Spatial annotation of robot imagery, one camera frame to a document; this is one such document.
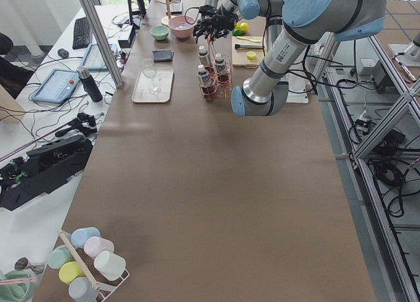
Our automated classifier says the white cup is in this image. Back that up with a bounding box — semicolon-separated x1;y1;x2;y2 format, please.
94;251;126;281

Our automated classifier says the steel jigger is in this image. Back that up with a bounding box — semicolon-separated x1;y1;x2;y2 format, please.
14;257;45;275

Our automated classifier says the black electronics chassis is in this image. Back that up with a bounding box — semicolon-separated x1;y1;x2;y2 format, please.
1;135;93;211

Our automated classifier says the blue teach pendant near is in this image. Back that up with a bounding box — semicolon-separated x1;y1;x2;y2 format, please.
30;69;80;104

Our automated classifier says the yellow cup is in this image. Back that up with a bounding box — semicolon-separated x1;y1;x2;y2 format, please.
58;261;85;285

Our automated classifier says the blue cup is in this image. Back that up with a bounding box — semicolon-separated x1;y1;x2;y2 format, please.
70;226;101;248

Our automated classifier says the white cup rack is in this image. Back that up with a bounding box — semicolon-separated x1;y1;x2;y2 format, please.
58;230;131;301

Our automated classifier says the green cup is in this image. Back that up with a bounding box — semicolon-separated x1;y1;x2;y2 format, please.
47;245;75;269

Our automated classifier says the tea bottle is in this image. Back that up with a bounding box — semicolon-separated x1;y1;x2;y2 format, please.
198;64;216;101
198;46;211;67
214;53;231;86

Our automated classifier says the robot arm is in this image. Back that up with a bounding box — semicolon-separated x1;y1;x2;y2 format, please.
193;0;284;41
231;0;387;116

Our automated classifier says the bamboo cutting board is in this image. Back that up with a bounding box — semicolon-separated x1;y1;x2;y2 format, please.
231;36;264;68

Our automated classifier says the mint green bowl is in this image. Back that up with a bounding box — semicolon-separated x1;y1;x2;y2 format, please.
150;25;170;41

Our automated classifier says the steel muddler black tip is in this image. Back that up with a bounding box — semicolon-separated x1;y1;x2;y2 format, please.
234;43;263;50

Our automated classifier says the black thermos bottle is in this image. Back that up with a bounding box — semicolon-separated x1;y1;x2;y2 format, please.
76;66;103;102

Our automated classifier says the pink bowl with ice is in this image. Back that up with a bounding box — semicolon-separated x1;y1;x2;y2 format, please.
168;15;196;39

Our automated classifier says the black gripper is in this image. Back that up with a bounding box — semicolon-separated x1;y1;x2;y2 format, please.
193;5;239;42

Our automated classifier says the tea bottle upper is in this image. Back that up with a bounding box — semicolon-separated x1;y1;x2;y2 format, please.
198;46;211;67

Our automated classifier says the grey cup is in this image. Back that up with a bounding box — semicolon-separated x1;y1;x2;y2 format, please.
68;277;99;302

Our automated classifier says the pink cup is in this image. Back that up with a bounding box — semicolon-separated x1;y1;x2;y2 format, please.
83;236;115;259

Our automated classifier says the blue teach pendant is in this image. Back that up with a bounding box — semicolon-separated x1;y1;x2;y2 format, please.
80;43;108;72
30;69;80;104

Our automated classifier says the yellow plastic knife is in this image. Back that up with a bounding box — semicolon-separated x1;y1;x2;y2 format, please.
236;36;261;43

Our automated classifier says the yellow lemon upper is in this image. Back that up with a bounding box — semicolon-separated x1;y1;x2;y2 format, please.
240;22;249;33

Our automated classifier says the half lemon slice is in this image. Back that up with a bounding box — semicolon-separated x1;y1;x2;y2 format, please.
247;51;257;60

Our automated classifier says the black keyboard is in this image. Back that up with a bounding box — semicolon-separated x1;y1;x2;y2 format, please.
72;17;92;49

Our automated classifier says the tea bottle lower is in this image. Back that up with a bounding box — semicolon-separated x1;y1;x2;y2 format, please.
198;64;216;101

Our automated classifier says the grey folded cloth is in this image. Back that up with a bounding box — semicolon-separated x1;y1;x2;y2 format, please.
152;50;174;62

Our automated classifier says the cream rabbit tray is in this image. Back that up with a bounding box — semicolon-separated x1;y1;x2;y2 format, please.
131;67;174;104

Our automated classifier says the clear wine glass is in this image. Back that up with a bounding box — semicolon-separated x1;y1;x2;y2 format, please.
142;58;161;95

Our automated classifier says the wooden cup tree stand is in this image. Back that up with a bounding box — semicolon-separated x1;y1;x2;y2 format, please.
156;0;182;26

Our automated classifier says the copper wire bottle basket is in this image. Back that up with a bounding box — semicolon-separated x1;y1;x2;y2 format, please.
198;39;232;102

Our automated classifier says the blue teach pendant far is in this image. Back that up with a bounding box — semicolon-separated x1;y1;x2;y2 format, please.
80;43;108;72

